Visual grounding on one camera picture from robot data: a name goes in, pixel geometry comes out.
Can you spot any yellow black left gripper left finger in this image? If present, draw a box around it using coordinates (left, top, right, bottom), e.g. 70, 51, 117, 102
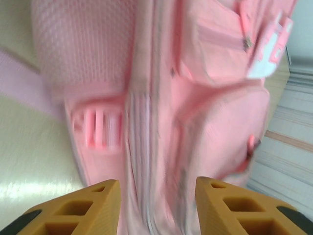
0, 179, 122, 235

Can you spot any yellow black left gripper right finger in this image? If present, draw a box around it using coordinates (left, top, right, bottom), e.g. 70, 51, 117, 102
195, 176, 313, 235

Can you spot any pink school backpack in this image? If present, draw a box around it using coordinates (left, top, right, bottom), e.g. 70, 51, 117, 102
0, 0, 295, 235

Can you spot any corrugated plastic side panel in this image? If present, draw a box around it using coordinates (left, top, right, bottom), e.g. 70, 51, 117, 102
244, 56, 313, 211

